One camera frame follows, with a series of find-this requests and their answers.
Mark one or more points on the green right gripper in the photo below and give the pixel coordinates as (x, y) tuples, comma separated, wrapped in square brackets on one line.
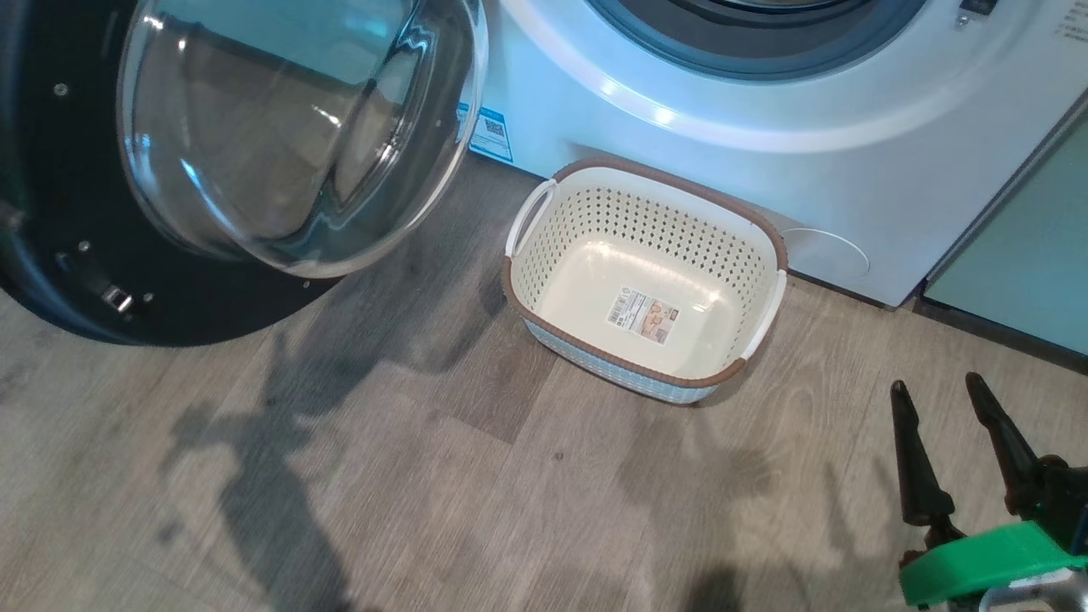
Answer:
[(986, 565)]

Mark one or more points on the white front-load washing machine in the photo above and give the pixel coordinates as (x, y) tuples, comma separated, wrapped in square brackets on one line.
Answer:
[(850, 170)]

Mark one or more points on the blue energy label sticker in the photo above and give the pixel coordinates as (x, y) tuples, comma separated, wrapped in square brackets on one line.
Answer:
[(486, 132)]

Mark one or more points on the white basket product sticker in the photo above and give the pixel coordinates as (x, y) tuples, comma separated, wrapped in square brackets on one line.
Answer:
[(643, 314)]

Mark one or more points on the cream plastic laundry basket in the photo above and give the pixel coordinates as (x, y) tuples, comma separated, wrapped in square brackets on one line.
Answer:
[(612, 255)]

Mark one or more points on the pale teal cabinet panel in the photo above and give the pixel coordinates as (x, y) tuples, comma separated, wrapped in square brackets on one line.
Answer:
[(1028, 255)]

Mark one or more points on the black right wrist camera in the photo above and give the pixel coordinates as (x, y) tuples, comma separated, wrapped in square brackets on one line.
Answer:
[(1062, 501)]

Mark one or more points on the round black glass washer door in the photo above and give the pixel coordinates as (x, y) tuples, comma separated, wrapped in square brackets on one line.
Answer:
[(170, 280)]

